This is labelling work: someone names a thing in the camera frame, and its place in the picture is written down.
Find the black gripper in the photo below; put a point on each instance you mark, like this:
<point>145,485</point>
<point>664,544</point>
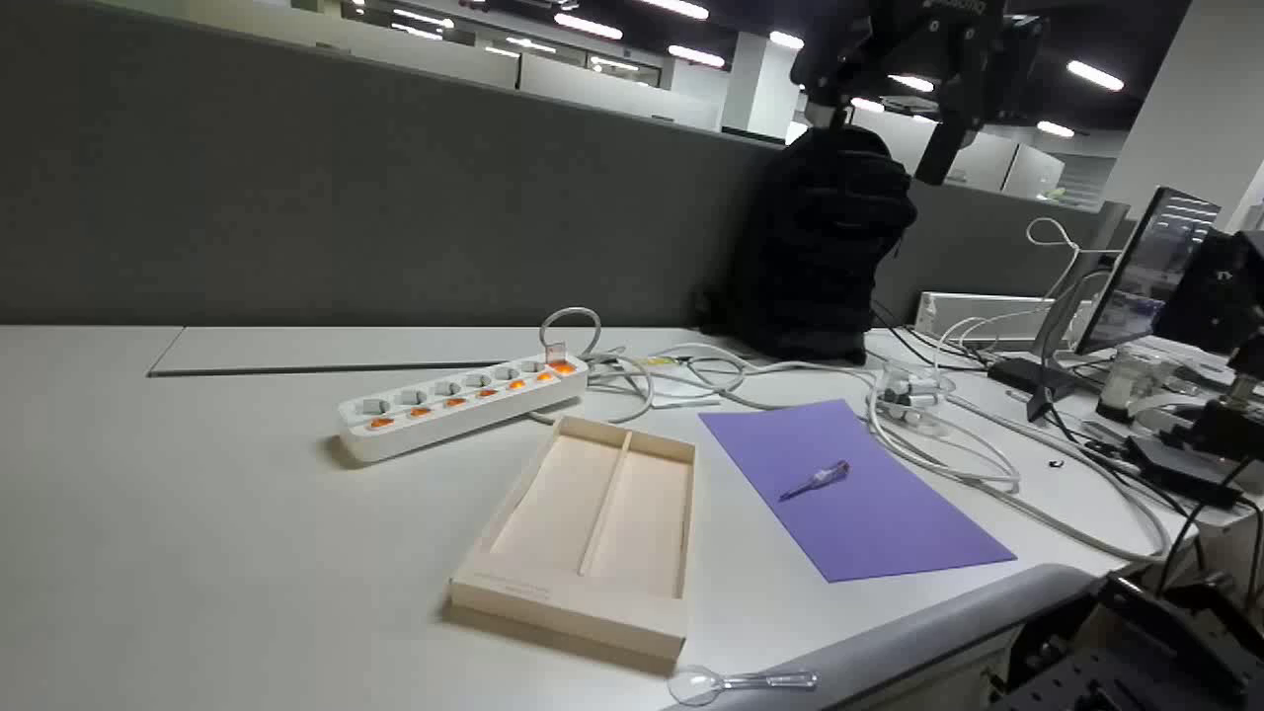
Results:
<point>945,153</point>

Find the clear screwdriver with red cap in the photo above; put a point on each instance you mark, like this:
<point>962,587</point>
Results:
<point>831,473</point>

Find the dark robot arm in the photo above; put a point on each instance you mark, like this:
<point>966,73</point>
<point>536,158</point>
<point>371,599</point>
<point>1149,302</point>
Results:
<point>974,51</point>

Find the white two-compartment box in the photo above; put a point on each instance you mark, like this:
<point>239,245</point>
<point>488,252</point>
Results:
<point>633,525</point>

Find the black backpack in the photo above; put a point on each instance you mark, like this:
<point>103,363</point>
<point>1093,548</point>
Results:
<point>825,252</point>

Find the computer monitor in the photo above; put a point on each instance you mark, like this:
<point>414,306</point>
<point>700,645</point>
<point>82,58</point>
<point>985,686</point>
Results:
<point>1149,270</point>

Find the small white adapter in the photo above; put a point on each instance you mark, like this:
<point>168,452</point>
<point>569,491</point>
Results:
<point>910,395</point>

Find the purple paper sheet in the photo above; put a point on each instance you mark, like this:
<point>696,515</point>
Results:
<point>884,525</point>

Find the black stand base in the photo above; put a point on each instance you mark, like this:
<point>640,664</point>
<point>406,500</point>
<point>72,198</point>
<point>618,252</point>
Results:
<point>1207,446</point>

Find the black equipment under table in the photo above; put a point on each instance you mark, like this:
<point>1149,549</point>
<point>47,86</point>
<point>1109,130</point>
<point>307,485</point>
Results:
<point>1149,653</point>

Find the clear plastic spoon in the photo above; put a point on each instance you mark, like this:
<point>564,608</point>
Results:
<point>696,686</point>

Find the white power strip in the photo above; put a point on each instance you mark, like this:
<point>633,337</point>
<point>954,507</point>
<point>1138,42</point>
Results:
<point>398,440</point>

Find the grey partition wall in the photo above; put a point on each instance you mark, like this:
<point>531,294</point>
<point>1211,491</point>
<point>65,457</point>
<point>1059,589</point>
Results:
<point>330,198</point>

